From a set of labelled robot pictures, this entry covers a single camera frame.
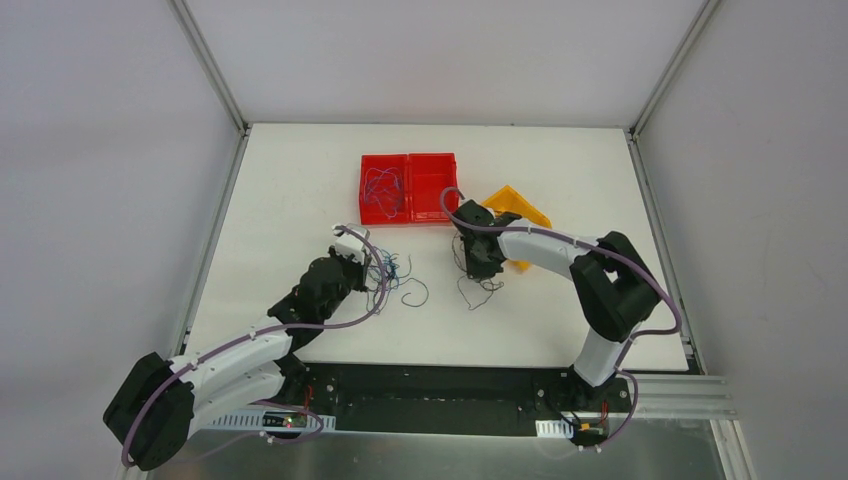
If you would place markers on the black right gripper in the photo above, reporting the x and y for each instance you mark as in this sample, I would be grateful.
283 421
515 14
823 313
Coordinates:
476 258

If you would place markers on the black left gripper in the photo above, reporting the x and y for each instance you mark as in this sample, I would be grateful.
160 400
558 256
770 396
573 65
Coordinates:
354 270

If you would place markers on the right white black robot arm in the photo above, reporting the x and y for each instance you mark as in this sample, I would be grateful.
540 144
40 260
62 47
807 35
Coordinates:
615 289

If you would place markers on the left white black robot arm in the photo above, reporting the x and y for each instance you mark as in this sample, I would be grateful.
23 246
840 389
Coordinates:
162 402

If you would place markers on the yellow plastic bin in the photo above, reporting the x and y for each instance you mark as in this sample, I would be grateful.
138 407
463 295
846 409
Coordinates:
507 199

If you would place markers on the right red plastic bin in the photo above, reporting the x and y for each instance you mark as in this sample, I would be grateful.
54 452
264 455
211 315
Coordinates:
429 174

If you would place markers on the red plastic bin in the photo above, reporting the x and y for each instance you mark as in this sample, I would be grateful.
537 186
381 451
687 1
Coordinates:
382 189
429 174

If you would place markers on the left red plastic bin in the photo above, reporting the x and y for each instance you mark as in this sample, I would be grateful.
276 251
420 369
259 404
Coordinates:
382 189

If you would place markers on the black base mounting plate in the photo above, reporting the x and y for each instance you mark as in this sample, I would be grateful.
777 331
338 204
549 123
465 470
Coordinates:
446 400

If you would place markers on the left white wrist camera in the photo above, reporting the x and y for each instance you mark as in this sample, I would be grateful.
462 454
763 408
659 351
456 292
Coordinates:
350 242

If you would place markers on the left white cable duct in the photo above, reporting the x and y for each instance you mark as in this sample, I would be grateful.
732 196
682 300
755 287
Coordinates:
273 420

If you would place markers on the white cable duct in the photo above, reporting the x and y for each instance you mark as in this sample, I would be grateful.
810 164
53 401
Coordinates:
273 420
556 429

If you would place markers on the right white cable duct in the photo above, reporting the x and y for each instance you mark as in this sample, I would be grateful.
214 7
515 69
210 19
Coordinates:
556 429

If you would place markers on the aluminium frame rail left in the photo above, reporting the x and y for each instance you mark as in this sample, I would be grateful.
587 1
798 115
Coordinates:
184 129

